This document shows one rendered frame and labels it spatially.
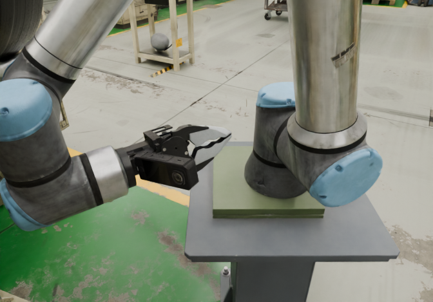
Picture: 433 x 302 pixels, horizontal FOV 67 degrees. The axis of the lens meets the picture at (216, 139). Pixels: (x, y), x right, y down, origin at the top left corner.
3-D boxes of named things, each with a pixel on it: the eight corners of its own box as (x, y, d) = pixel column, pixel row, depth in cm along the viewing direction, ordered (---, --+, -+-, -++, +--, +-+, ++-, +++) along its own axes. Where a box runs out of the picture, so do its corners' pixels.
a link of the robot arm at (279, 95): (290, 128, 97) (298, 71, 87) (325, 160, 83) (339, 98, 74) (243, 138, 92) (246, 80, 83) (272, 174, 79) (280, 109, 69)
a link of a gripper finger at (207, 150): (219, 127, 67) (178, 141, 64) (234, 134, 62) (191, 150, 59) (221, 141, 68) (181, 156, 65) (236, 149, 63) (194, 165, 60)
